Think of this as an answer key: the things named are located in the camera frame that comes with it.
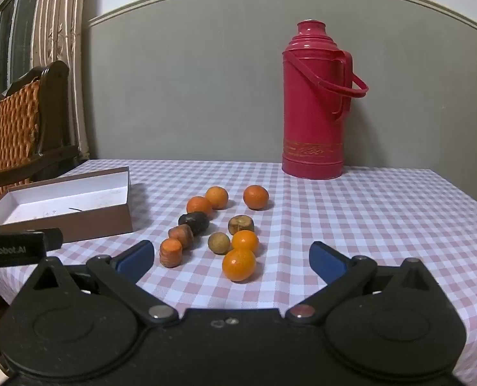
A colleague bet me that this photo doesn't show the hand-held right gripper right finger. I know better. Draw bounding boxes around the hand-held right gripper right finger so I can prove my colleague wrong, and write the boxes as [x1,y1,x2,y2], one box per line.
[285,241,448,324]

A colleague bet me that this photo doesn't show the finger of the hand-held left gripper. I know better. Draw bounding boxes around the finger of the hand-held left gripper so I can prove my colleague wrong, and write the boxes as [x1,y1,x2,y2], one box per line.
[0,226,63,251]

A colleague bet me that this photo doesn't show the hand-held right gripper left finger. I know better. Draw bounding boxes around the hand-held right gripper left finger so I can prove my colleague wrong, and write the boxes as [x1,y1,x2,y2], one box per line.
[15,240,179,326]

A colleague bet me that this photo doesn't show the brown cardboard box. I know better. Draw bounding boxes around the brown cardboard box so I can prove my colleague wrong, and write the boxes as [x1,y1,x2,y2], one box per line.
[0,166,133,244]

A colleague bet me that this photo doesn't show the dark purple round fruit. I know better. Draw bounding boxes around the dark purple round fruit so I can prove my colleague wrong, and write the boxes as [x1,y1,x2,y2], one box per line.
[178,211,210,236]

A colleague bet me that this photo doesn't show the tangerine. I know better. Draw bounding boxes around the tangerine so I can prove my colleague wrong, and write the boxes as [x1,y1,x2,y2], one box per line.
[231,229,260,255]
[186,196,214,216]
[205,186,229,210]
[222,248,258,282]
[243,185,270,210]

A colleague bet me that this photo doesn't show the small brown longan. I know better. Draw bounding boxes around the small brown longan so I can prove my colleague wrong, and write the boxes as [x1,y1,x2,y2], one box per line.
[208,232,231,255]

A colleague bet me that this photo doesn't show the brown wrinkled fruit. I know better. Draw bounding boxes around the brown wrinkled fruit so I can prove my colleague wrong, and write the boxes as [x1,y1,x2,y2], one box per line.
[228,215,256,235]

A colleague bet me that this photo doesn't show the pink checkered tablecloth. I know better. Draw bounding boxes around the pink checkered tablecloth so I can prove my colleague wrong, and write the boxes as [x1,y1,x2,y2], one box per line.
[0,159,477,386]

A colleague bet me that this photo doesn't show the wooden chair with woven cushion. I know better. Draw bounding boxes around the wooden chair with woven cushion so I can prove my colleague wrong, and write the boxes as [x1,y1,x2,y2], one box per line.
[0,60,82,210]

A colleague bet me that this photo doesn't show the red thermos flask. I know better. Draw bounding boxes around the red thermos flask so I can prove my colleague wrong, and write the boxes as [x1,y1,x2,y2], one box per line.
[282,19,370,180]

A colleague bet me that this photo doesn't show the beige striped curtain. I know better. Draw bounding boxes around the beige striped curtain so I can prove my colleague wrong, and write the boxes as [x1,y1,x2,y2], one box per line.
[31,0,90,159]

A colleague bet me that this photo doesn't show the window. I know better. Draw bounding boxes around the window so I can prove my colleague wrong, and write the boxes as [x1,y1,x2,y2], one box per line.
[0,0,42,105]

